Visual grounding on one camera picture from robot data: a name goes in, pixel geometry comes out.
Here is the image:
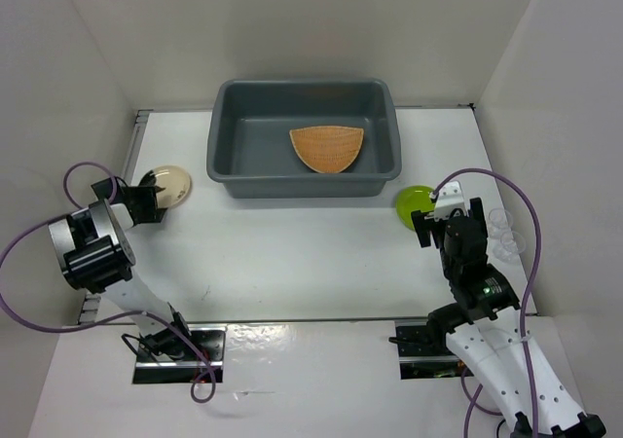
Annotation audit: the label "cream ceramic plate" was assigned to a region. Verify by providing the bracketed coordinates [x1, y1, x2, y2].
[139, 165, 192, 209]

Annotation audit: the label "woven bamboo fan-shaped basket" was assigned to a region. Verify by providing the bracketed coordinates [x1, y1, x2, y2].
[289, 126, 364, 174]

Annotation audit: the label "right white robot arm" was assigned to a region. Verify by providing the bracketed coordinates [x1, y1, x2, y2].
[411, 199, 606, 437]

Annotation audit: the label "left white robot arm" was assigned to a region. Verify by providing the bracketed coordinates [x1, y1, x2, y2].
[48, 177, 194, 360]

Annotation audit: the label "grey plastic bin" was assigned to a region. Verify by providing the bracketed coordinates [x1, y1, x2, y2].
[206, 79, 402, 199]

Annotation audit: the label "green plastic plate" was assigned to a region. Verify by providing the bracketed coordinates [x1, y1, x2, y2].
[395, 185, 434, 231]

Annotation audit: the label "clear plastic cups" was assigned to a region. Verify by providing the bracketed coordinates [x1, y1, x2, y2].
[488, 208, 527, 264]

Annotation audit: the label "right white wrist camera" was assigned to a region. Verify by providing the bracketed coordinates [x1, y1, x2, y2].
[429, 181, 466, 221]

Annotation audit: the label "aluminium table edge rail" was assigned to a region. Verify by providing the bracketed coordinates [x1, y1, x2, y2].
[78, 109, 150, 323]

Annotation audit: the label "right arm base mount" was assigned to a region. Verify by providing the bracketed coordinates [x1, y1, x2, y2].
[388, 318, 471, 380]

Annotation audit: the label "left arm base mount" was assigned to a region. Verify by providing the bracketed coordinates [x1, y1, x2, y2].
[121, 324, 227, 384]

